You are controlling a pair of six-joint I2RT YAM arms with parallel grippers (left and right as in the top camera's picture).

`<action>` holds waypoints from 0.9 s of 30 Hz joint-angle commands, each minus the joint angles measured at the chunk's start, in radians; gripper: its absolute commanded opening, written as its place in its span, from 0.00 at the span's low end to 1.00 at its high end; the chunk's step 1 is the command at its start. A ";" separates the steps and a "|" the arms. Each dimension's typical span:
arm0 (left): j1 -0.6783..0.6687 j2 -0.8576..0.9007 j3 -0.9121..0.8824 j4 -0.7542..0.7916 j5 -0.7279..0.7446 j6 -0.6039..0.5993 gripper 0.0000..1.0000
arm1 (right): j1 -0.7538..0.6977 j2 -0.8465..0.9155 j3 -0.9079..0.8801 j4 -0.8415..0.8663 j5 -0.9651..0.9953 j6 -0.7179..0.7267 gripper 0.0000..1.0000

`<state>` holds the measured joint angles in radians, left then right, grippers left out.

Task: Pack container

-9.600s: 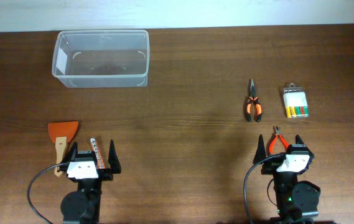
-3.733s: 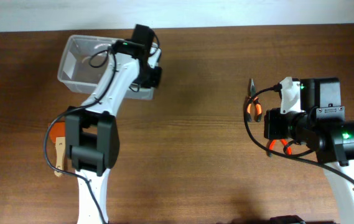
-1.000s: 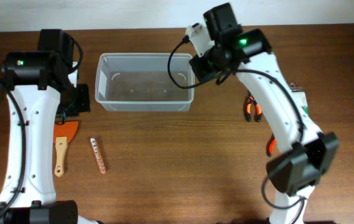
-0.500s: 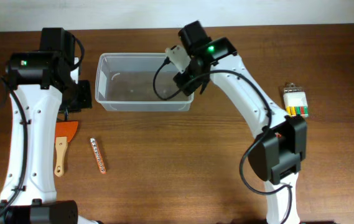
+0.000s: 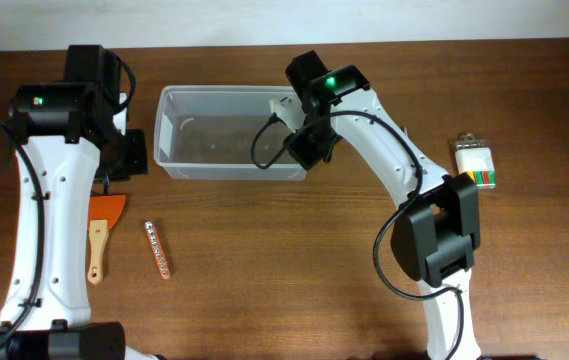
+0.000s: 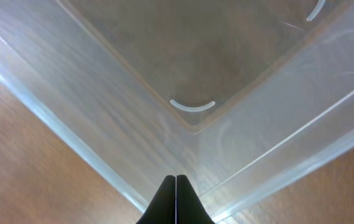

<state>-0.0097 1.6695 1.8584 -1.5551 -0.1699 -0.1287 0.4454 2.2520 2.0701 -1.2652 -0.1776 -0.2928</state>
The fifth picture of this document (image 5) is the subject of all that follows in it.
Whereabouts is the orange scraper wooden handle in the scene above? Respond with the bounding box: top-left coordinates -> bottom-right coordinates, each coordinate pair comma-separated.
87,194 -> 126,285

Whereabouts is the clear plastic container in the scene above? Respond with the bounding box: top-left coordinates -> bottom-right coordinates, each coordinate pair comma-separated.
153,85 -> 306,181

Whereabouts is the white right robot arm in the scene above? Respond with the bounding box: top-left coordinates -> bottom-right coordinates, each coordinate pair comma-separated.
274,51 -> 481,359

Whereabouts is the orange socket rail strip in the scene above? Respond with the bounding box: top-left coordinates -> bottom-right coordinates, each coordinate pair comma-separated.
144,222 -> 171,280

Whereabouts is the pack of coloured bits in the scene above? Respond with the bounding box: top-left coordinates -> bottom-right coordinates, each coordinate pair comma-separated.
453,133 -> 497,189

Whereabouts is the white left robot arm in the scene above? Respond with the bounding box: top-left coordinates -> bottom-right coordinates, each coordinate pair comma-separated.
0,45 -> 147,359

